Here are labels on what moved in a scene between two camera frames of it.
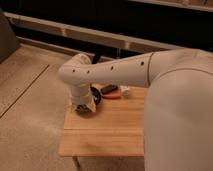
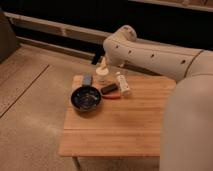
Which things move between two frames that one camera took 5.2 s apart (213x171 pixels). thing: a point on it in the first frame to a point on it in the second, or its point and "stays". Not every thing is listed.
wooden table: x=115 y=129 stays
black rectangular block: x=108 y=89 stays
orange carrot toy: x=112 y=96 stays
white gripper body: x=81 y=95 to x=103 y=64
